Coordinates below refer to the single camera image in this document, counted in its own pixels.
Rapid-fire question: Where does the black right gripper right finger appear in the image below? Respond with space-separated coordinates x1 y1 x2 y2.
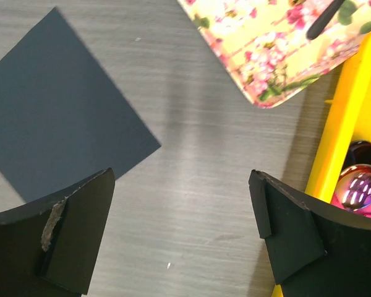
249 170 371 297

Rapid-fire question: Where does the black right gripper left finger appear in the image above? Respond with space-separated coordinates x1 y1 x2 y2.
0 168 115 296

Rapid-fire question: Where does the dark blue paper napkin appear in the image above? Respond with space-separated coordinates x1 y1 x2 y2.
0 9 160 202

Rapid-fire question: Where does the iridescent metal spoon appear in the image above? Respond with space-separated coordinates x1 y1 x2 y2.
334 148 371 212

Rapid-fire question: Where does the yellow plastic bin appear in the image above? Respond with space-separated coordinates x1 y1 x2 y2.
273 32 371 296

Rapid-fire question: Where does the floral pattern tray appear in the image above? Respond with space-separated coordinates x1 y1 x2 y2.
180 0 371 108

